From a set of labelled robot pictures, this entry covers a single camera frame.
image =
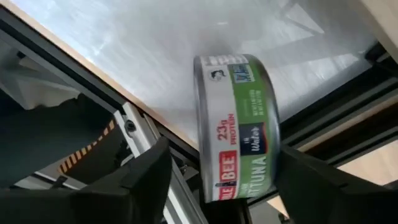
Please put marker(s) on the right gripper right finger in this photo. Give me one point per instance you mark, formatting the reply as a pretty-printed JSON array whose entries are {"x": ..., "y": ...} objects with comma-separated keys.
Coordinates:
[{"x": 335, "y": 205}]

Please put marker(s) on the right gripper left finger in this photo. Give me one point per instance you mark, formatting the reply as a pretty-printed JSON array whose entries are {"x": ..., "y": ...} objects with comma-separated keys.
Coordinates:
[{"x": 93, "y": 205}]

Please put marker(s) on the silver-lidded tuna can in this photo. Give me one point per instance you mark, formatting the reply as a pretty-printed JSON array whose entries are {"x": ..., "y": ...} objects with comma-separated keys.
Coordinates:
[{"x": 248, "y": 124}]

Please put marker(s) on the wooden shelf board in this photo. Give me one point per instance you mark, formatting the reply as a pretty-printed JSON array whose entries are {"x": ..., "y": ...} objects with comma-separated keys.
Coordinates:
[{"x": 385, "y": 18}]

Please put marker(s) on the orange striped floor mat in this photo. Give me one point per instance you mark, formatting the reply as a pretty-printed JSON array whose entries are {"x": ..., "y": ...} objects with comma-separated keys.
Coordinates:
[{"x": 77, "y": 155}]

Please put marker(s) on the silver aluminium mounting rail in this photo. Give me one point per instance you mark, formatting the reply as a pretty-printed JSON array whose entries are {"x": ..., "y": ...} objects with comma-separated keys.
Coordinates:
[{"x": 140, "y": 133}]

